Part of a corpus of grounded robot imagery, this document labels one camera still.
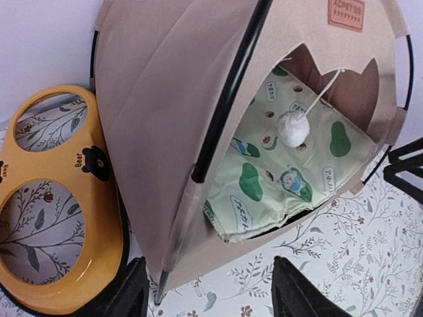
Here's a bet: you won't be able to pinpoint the black tent pole one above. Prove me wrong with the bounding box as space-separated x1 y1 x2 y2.
154 1 272 306

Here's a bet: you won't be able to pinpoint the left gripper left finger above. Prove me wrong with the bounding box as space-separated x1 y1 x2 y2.
94 257 149 317

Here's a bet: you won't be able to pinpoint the white pompom toy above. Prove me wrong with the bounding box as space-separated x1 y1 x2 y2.
277 69 346 148

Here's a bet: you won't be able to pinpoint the floral table cloth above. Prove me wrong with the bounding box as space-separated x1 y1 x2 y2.
0 95 423 317

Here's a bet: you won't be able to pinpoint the beige pet tent fabric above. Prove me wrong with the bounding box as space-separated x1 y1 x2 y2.
92 1 410 290

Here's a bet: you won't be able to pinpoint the black tent pole two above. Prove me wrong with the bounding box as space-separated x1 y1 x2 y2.
89 28 414 186

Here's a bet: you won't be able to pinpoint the yellow double bowl holder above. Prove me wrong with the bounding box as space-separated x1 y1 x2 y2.
1 85 128 316

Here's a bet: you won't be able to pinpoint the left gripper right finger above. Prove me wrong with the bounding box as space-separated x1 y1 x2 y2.
272 256 347 317

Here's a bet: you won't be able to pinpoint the avocado print pet mat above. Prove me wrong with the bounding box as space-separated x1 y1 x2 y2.
203 67 377 242

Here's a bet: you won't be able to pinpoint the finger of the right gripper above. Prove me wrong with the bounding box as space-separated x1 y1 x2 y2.
383 138 422 200

